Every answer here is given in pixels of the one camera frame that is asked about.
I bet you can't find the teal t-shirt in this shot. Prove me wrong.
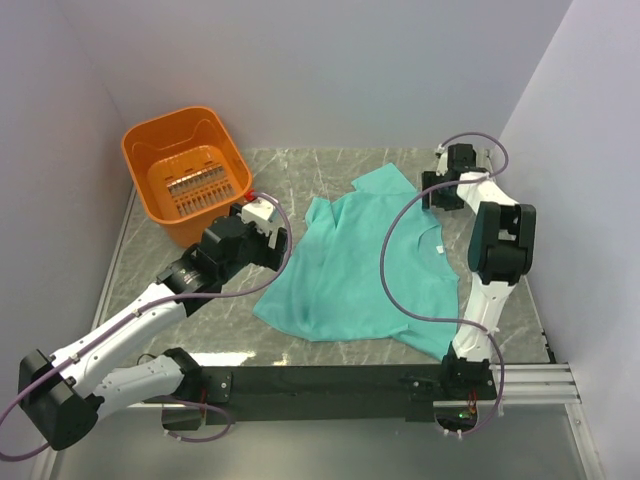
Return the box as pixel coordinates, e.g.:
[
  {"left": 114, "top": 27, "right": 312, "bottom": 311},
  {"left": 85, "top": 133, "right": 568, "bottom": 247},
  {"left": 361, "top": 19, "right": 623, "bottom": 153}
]
[{"left": 253, "top": 164, "right": 459, "bottom": 358}]

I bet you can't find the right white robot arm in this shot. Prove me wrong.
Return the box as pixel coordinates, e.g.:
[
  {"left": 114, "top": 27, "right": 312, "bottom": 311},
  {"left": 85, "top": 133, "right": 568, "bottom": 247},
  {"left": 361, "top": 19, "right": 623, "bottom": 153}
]
[{"left": 422, "top": 143, "right": 536, "bottom": 399}]

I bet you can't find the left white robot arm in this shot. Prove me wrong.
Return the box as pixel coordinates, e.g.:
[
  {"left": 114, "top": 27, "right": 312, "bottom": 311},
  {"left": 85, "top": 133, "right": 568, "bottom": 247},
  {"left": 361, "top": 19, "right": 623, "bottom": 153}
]
[{"left": 19, "top": 214, "right": 292, "bottom": 451}]

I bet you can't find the orange plastic basket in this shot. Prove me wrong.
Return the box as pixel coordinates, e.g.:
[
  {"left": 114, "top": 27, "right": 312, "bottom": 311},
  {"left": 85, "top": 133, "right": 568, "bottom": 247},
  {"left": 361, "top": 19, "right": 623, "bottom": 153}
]
[{"left": 122, "top": 106, "right": 253, "bottom": 248}]

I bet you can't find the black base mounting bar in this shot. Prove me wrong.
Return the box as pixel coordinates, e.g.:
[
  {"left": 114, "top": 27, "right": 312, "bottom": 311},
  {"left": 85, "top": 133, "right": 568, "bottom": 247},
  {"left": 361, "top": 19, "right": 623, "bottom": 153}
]
[{"left": 171, "top": 364, "right": 497, "bottom": 422}]

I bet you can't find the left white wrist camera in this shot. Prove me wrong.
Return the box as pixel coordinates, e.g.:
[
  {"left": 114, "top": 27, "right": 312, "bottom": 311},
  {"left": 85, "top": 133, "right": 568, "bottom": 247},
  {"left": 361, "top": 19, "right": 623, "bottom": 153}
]
[{"left": 229, "top": 190, "right": 277, "bottom": 235}]

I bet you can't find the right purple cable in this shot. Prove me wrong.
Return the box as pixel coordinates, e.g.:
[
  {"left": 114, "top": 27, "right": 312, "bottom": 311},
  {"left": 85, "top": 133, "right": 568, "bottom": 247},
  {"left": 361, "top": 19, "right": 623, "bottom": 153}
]
[{"left": 380, "top": 130, "right": 511, "bottom": 435}]

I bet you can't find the aluminium frame rail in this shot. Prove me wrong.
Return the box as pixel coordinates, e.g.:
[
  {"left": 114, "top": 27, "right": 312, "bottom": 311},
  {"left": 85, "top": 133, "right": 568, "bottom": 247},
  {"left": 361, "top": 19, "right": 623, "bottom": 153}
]
[{"left": 432, "top": 362, "right": 584, "bottom": 409}]

